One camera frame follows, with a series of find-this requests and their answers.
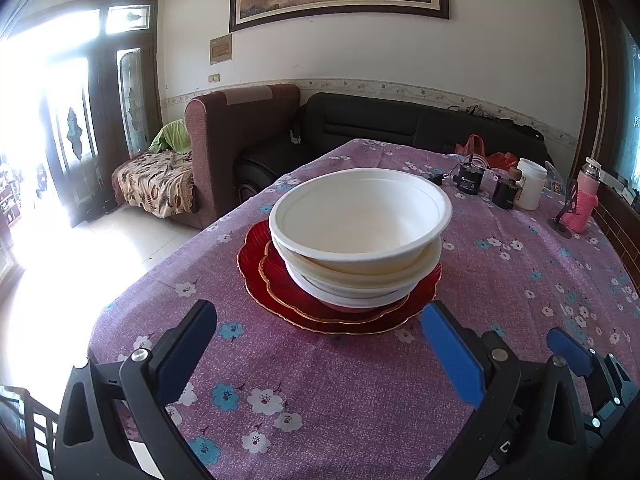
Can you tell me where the red gold-rimmed flower plate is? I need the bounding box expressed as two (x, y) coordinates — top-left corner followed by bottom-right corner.
(257, 239), (417, 325)

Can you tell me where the cream plastic colander bowl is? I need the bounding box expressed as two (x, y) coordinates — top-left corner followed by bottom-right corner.
(271, 238), (442, 289)

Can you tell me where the red plate with gold text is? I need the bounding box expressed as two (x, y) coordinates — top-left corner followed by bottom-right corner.
(236, 220), (442, 336)

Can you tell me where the large white foam bowl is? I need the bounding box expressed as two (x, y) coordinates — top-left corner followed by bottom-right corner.
(269, 168), (452, 275)

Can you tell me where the black phone stand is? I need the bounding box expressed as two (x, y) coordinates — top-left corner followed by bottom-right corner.
(548, 179), (578, 238)

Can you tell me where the pink knit-sleeved thermos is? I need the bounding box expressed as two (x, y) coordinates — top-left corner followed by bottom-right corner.
(562, 157), (601, 234)

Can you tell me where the white plastic jar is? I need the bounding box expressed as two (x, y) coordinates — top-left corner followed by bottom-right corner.
(514, 158), (548, 211)

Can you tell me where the clear plastic bag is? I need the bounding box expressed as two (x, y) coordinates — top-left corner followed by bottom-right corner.
(544, 160), (565, 194)

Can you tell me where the dark bottle with cork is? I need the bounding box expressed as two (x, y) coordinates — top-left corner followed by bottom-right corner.
(491, 167), (522, 210)

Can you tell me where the black round motor device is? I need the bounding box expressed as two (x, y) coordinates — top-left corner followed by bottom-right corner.
(427, 154), (488, 195)

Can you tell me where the red plastic bag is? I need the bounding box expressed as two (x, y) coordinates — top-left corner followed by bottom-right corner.
(454, 134), (518, 170)

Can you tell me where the patterned blanket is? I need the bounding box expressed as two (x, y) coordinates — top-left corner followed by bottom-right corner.
(112, 150), (195, 219)

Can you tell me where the green cloth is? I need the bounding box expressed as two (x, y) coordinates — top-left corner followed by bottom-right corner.
(149, 119), (192, 154)

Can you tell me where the wooden glass door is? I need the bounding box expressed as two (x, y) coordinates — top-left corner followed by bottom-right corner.
(25, 0), (160, 226)

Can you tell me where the maroon armchair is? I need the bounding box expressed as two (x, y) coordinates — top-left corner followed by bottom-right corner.
(173, 84), (300, 230)

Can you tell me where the black sofa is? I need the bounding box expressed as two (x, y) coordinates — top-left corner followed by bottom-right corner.
(234, 92), (552, 202)

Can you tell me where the small wall plaque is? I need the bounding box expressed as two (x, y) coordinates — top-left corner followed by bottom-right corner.
(208, 34), (232, 65)

